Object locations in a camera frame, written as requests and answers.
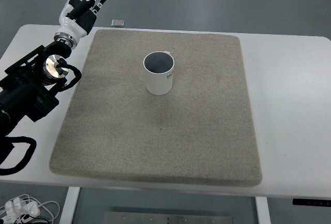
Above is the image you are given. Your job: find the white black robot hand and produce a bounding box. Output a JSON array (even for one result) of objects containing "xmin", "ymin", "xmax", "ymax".
[{"xmin": 54, "ymin": 0, "xmax": 107, "ymax": 49}]

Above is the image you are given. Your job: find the grey metal base plate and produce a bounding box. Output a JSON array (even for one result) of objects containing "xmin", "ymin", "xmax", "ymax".
[{"xmin": 103, "ymin": 212, "xmax": 233, "ymax": 224}]

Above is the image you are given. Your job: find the white left table leg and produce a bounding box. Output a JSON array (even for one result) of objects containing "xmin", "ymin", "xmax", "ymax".
[{"xmin": 59, "ymin": 187, "xmax": 80, "ymax": 224}]

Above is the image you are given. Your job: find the white ribbed cup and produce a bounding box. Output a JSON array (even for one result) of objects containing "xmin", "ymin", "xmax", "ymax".
[{"xmin": 143, "ymin": 51, "xmax": 175, "ymax": 96}]

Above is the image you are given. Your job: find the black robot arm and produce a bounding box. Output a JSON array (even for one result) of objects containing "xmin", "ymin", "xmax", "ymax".
[{"xmin": 1, "ymin": 38, "xmax": 82, "ymax": 137}]

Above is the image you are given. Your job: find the white table leg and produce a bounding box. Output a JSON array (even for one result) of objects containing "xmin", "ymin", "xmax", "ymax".
[
  {"xmin": 255, "ymin": 197, "xmax": 271, "ymax": 224},
  {"xmin": 59, "ymin": 187, "xmax": 80, "ymax": 224}
]

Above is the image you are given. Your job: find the black sleeved cable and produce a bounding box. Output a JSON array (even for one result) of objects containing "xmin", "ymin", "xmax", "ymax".
[{"xmin": 0, "ymin": 136, "xmax": 37, "ymax": 176}]

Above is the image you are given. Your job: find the black desk control panel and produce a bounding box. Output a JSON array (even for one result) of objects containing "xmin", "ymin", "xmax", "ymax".
[{"xmin": 292, "ymin": 199, "xmax": 330, "ymax": 207}]

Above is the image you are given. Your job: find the white right table leg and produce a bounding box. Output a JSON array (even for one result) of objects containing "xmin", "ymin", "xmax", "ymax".
[{"xmin": 255, "ymin": 197, "xmax": 271, "ymax": 224}]

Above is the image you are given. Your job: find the white power adapter with cables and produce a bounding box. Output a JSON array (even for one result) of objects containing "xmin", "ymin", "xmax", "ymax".
[{"xmin": 1, "ymin": 194, "xmax": 61, "ymax": 223}]

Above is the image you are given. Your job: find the small grey metal plate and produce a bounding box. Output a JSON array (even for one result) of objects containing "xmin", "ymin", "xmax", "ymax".
[{"xmin": 111, "ymin": 19, "xmax": 125, "ymax": 27}]

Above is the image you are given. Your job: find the beige felt mat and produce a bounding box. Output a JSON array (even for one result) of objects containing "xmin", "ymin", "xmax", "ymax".
[{"xmin": 49, "ymin": 29, "xmax": 262, "ymax": 187}]

